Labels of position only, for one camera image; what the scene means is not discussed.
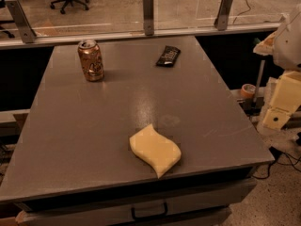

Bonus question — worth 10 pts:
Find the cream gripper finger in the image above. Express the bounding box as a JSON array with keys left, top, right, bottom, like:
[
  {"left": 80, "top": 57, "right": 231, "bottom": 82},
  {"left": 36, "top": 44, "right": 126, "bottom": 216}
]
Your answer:
[
  {"left": 262, "top": 108, "right": 291, "bottom": 130},
  {"left": 270, "top": 71, "right": 301, "bottom": 113}
]

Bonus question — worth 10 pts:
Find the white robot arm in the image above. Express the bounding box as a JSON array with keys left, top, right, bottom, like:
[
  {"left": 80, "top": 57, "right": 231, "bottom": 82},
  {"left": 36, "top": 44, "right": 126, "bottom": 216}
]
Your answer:
[{"left": 253, "top": 4, "right": 301, "bottom": 130}]

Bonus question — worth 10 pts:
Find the yellow wavy sponge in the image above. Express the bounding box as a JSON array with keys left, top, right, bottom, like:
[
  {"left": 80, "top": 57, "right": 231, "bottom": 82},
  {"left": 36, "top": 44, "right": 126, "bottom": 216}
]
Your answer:
[{"left": 129, "top": 124, "right": 182, "bottom": 178}]

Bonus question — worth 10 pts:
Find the roll of tan tape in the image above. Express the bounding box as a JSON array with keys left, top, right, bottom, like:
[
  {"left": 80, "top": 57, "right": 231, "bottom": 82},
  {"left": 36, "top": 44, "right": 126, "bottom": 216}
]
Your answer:
[{"left": 241, "top": 84, "right": 256, "bottom": 99}]

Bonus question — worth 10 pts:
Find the orange soda can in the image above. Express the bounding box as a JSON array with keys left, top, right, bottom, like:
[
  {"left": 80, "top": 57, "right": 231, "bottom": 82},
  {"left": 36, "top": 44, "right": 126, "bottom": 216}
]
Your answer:
[{"left": 78, "top": 40, "right": 104, "bottom": 82}]

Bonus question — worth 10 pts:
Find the metal railing bar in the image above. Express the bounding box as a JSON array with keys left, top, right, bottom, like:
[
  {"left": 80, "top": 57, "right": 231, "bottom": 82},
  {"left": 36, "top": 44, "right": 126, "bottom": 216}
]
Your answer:
[{"left": 0, "top": 23, "right": 280, "bottom": 50}]

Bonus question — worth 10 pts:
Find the black floor cable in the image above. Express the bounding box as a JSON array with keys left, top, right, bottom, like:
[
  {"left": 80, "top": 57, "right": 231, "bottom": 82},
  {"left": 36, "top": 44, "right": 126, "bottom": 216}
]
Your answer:
[{"left": 251, "top": 146, "right": 301, "bottom": 181}]

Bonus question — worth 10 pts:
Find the right metal glass bracket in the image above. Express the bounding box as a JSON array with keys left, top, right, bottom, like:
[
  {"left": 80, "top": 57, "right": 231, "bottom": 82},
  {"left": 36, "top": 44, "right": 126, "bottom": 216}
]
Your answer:
[{"left": 214, "top": 0, "right": 233, "bottom": 31}]

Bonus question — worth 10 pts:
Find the metal glass bracket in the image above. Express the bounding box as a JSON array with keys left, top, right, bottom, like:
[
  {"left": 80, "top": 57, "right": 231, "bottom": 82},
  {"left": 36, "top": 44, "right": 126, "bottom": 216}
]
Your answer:
[
  {"left": 143, "top": 0, "right": 154, "bottom": 36},
  {"left": 6, "top": 0, "right": 36, "bottom": 43},
  {"left": 214, "top": 0, "right": 233, "bottom": 31}
]

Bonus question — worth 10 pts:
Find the grey drawer with black handle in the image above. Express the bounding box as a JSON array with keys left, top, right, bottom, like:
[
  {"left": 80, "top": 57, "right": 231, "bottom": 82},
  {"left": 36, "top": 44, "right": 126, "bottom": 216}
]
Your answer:
[{"left": 16, "top": 178, "right": 256, "bottom": 226}]

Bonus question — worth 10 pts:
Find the middle metal glass bracket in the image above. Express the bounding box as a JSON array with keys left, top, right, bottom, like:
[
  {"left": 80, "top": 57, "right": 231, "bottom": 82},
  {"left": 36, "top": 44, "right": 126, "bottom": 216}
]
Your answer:
[{"left": 143, "top": 0, "right": 154, "bottom": 36}]

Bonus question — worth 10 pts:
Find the left metal glass bracket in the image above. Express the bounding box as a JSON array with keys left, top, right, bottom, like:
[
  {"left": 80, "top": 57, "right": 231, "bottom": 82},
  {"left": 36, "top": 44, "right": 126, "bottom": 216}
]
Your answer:
[{"left": 6, "top": 0, "right": 36, "bottom": 43}]

